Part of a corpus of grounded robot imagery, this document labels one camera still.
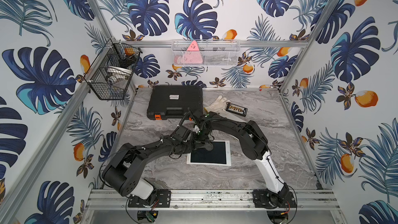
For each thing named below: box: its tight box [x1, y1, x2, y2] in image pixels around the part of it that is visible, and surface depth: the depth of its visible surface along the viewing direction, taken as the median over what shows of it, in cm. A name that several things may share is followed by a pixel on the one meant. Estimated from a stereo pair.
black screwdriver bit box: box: [225, 101, 249, 118], surface depth 109 cm
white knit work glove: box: [203, 94, 232, 115], surface depth 112 cm
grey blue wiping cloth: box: [193, 142, 214, 151], surface depth 90 cm
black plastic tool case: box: [146, 84, 204, 121], surface depth 109 cm
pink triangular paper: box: [183, 40, 204, 64], surface depth 92 cm
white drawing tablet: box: [186, 140, 232, 167], surface depth 91 cm
